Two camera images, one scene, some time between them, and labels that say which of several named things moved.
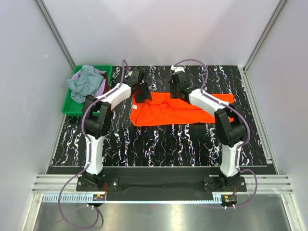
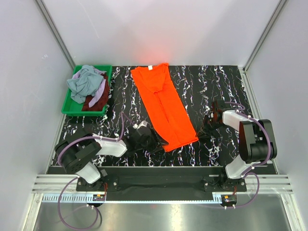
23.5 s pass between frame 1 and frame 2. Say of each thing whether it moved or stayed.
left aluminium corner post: stayed
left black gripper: moved
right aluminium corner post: stayed
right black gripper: moved
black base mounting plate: stayed
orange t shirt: moved
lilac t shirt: stayed
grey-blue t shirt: stayed
